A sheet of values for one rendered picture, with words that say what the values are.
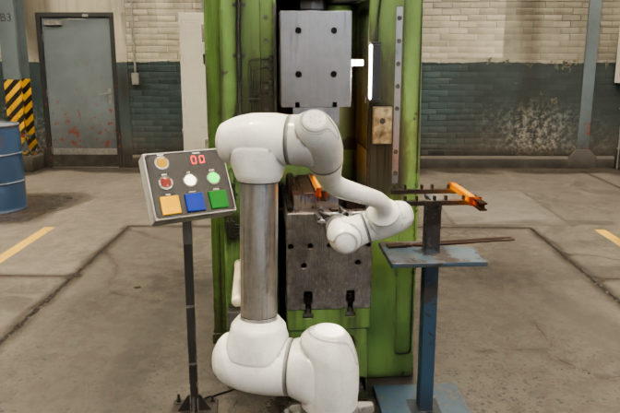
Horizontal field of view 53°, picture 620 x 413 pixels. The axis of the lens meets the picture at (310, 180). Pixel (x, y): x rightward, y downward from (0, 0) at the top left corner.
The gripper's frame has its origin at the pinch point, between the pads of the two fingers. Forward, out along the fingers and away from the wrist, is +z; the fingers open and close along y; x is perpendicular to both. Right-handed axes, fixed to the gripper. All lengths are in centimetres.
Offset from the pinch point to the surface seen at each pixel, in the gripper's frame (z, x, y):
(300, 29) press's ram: 35, 69, -9
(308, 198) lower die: 35.0, -3.2, -5.6
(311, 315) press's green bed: 30, -56, -5
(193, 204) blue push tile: 14, 1, -54
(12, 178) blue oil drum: 410, -65, -275
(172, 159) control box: 21, 18, -62
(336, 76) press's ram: 36, 50, 6
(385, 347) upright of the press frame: 49, -83, 34
